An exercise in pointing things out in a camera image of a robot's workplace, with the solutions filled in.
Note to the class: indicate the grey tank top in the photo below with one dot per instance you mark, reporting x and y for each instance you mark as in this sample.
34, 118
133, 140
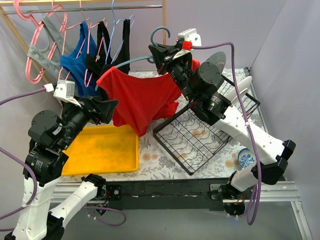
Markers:
49, 57

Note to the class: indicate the light blue hanger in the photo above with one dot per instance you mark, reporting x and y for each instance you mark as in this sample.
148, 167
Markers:
115, 23

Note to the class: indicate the thick pink hanger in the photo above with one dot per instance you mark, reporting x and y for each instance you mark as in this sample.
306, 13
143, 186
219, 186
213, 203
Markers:
38, 28

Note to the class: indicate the wooden clothes rack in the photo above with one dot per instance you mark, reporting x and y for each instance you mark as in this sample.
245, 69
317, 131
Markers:
35, 3

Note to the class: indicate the blue white porcelain bowl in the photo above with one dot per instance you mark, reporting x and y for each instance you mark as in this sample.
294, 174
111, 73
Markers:
246, 157

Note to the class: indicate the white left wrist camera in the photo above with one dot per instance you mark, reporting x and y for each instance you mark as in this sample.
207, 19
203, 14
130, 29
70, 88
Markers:
65, 92

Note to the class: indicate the grey patterned plate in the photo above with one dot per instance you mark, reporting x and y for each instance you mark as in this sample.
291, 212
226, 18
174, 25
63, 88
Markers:
218, 59

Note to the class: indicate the thin pink hanger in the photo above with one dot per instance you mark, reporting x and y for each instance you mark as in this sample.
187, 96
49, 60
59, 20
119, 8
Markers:
63, 73
88, 76

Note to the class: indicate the grey-blue hanger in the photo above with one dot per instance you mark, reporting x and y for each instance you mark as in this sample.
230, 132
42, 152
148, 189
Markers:
149, 58

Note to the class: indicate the black wire dish rack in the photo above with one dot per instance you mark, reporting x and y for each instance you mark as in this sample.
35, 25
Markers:
188, 140

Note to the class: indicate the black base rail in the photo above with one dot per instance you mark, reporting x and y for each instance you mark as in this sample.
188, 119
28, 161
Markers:
178, 194

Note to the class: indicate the white plate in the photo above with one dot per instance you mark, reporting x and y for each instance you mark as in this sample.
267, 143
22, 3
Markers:
243, 88

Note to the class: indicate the black tank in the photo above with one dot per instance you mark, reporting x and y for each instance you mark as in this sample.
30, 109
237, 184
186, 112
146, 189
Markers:
123, 52
95, 63

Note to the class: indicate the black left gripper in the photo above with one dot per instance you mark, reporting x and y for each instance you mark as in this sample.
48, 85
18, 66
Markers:
89, 108

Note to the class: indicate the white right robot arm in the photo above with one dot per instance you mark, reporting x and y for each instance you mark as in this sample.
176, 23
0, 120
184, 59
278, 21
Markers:
225, 113

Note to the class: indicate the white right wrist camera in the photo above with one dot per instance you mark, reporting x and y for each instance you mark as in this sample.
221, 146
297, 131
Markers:
190, 38

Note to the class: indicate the yellow plastic tray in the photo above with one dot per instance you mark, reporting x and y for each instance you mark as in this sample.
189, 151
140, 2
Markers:
103, 149

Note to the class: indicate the red tank top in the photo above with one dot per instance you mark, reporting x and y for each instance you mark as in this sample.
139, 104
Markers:
140, 99

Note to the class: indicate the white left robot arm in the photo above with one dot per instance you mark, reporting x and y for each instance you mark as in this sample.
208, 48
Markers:
50, 135

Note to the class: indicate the blue tank top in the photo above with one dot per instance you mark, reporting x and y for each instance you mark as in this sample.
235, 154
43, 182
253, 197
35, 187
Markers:
75, 62

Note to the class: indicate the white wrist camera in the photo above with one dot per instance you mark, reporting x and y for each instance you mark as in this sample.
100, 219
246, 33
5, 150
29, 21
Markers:
65, 92
190, 38

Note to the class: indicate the floral table mat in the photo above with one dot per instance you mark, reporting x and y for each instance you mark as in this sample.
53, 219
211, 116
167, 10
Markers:
156, 164

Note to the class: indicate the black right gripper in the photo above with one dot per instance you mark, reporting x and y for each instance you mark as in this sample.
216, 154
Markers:
168, 59

